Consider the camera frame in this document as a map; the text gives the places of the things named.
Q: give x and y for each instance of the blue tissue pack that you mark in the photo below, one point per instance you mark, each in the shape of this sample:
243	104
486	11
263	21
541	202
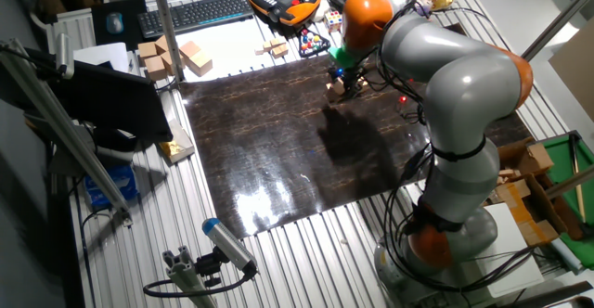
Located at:
111	187

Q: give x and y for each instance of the dark marble pattern mat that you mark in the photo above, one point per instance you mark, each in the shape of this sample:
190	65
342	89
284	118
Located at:
260	169

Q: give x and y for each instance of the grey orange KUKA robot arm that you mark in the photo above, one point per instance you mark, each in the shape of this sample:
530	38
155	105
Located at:
464	80

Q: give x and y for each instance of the small wooden block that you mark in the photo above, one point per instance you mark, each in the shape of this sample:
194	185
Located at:
277	42
258	50
280	51
267	46

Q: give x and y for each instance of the black monitor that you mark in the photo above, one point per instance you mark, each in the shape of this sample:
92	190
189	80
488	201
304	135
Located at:
116	99

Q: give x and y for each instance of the grey computer mouse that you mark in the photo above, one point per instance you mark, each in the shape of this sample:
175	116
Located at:
114	22

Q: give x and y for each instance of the silver stick camera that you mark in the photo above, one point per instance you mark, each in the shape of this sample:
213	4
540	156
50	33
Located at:
64	55

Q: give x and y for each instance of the white egg shaped object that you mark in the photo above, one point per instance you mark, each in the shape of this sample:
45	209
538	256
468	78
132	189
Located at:
320	16

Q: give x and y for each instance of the white board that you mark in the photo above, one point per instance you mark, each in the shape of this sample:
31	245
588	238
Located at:
510	252

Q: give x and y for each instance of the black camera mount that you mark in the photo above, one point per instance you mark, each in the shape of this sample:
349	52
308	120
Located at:
209	266

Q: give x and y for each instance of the large white paper sheet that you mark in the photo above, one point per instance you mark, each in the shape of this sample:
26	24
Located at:
232	43

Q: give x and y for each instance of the green mini pool table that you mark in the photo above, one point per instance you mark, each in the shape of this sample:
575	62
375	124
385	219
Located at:
564	164

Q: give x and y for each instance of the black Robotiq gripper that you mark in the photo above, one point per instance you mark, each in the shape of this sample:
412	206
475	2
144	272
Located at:
344	74

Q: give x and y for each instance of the aluminium frame post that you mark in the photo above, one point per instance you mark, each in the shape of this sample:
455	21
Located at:
162	20
561	18

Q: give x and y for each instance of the short aluminium profile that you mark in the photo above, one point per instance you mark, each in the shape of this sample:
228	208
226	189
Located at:
183	275

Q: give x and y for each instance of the small white paper sheet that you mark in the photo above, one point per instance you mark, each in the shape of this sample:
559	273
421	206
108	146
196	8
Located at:
99	55

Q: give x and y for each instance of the brown cardboard sheet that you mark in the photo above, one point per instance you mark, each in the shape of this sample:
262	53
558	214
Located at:
577	67

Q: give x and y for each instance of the silver camera with blue cap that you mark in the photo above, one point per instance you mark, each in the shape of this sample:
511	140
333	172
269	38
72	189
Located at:
227	243

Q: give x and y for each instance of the green gripper mount adapter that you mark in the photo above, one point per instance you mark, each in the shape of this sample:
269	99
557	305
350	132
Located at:
341	57

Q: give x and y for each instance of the black triangle ball tray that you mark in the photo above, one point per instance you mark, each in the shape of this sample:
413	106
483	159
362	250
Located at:
315	50

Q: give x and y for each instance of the diagonal aluminium frame bar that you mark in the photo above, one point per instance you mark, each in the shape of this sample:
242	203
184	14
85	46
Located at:
62	122

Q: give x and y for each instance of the Rubik's cube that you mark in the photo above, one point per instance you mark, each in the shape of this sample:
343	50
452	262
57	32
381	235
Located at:
333	21

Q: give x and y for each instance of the wooden cue stick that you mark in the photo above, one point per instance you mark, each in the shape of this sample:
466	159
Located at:
576	159

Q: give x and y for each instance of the small purple object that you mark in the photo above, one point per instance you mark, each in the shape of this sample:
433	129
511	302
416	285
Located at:
423	9

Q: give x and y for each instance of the black computer keyboard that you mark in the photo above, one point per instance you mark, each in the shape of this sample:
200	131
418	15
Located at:
195	13

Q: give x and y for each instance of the open box with gold foil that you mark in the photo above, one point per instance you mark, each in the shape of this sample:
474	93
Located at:
178	148

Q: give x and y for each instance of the black mouse pad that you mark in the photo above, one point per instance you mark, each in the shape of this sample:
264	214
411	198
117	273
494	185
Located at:
102	6

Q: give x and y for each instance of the big cardboard box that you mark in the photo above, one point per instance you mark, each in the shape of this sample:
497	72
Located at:
533	231

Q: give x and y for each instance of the small cardboard box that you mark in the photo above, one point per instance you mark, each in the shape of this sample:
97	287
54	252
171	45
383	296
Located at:
533	159

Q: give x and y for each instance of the large wooden cube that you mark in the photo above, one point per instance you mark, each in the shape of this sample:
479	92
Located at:
155	68
166	62
200	63
162	43
147	49
189	48

